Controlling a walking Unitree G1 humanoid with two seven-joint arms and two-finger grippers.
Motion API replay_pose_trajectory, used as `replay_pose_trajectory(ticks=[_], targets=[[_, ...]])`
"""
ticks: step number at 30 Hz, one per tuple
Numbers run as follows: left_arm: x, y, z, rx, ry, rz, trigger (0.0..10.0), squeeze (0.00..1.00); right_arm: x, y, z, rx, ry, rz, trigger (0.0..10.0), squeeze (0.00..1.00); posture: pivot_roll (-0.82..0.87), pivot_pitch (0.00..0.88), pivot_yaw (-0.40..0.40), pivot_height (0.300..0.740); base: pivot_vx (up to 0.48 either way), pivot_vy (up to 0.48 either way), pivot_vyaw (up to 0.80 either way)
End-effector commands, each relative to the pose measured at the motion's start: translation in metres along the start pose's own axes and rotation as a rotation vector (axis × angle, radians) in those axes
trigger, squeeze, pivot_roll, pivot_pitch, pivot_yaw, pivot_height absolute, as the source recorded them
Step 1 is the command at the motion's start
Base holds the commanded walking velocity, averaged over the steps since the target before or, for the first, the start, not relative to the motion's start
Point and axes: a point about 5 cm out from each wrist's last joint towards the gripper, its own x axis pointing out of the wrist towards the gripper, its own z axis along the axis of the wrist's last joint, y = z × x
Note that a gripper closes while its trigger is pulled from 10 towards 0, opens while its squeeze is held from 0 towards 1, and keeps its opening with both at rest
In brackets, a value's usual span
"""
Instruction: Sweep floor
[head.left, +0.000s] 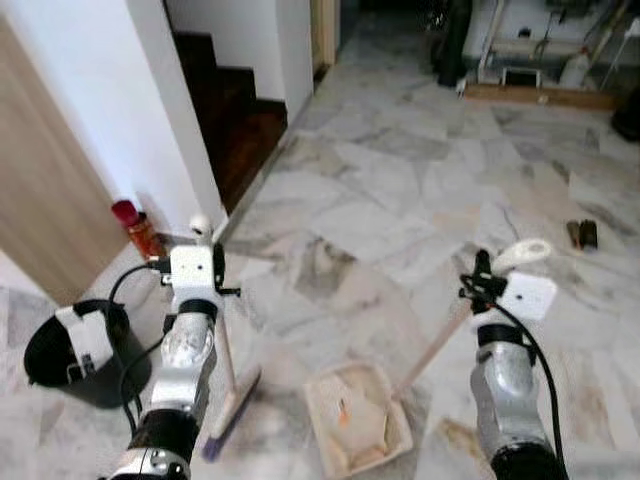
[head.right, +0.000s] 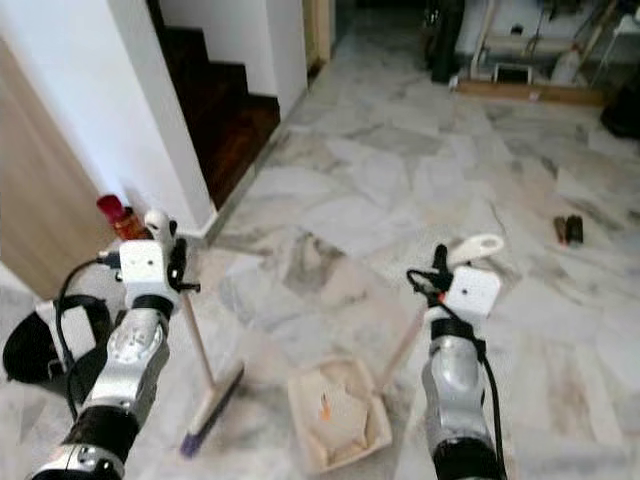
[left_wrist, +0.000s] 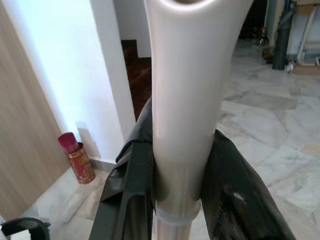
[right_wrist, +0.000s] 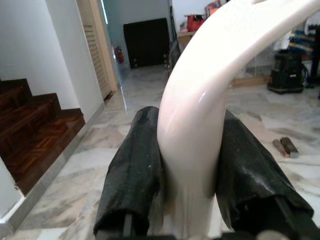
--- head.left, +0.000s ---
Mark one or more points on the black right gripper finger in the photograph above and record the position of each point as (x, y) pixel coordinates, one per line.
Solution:
(483, 265)

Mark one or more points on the broom with beige grip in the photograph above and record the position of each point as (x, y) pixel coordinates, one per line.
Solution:
(229, 368)

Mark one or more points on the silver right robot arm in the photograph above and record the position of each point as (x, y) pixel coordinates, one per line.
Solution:
(510, 385)

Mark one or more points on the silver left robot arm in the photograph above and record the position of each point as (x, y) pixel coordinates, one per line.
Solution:
(185, 360)

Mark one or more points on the red-capped bottle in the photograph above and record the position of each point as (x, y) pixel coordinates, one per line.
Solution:
(138, 228)

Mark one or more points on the small brown object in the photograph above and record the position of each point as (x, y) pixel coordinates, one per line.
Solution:
(573, 235)

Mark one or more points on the small black object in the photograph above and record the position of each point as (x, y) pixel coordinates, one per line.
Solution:
(589, 235)

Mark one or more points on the dark wooden staircase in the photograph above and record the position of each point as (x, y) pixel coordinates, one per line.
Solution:
(235, 120)

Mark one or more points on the black bucket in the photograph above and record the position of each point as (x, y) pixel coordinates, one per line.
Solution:
(90, 375)

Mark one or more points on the wooden plank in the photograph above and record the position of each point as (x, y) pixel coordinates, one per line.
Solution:
(540, 96)

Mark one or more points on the small orange scrap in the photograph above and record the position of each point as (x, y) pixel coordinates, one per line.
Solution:
(343, 410)

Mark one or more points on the light wooden door panel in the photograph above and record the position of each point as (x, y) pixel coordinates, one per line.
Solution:
(50, 190)

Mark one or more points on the black sewing treadle pedal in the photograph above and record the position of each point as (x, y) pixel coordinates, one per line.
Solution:
(517, 77)

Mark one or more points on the dark green rolled mat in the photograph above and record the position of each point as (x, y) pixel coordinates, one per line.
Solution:
(453, 45)

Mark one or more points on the wooden sewing table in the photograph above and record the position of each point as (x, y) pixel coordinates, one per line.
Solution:
(530, 45)

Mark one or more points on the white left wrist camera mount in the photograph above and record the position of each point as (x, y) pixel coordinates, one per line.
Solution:
(190, 272)

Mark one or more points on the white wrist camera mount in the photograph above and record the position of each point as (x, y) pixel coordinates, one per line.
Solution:
(190, 272)
(528, 297)

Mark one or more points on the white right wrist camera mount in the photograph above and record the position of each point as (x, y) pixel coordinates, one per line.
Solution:
(528, 297)

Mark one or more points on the white bracket on bucket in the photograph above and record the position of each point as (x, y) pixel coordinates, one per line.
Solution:
(85, 340)

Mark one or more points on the wooden door frame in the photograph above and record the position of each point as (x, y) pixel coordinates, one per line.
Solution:
(324, 35)

